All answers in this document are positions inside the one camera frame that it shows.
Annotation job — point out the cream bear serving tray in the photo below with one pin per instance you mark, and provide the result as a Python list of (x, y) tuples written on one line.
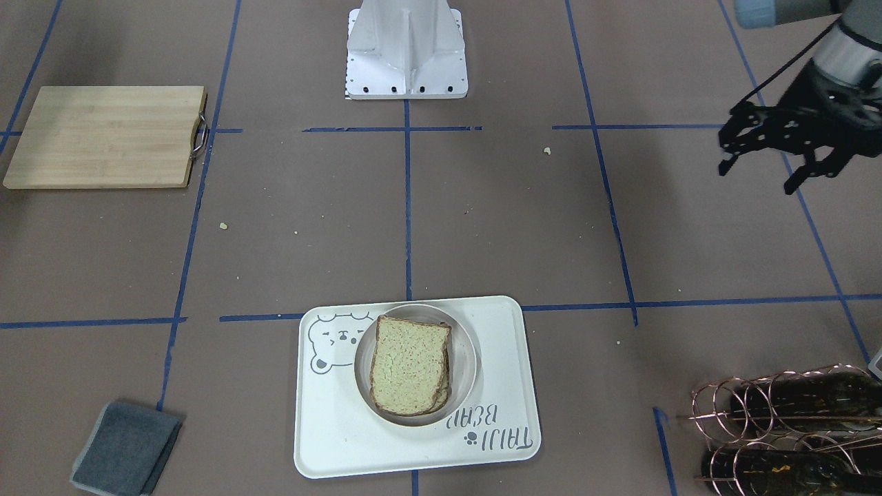
[(335, 435)]

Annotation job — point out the bread slice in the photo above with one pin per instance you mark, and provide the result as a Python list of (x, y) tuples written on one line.
[(410, 366)]

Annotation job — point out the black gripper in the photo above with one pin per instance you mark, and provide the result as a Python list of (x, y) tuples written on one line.
[(812, 96)]

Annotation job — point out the copper wire bottle rack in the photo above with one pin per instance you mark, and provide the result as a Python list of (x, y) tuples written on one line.
[(710, 414)]

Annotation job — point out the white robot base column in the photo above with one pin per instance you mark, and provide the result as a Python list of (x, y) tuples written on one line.
[(399, 50)]

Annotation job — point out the green wine bottle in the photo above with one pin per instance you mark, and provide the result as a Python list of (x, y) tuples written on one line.
[(828, 402), (757, 471)]

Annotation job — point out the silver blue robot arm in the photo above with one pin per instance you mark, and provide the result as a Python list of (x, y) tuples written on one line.
[(847, 51)]

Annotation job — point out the green wine bottle middle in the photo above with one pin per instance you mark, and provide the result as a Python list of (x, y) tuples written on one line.
[(828, 402)]

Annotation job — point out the green wine bottle front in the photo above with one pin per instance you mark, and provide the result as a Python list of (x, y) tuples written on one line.
[(757, 471)]

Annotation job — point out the wooden cutting board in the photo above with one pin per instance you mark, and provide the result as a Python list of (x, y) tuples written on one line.
[(109, 138)]

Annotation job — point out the folded grey cloth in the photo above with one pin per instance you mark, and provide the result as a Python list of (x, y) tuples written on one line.
[(127, 450)]

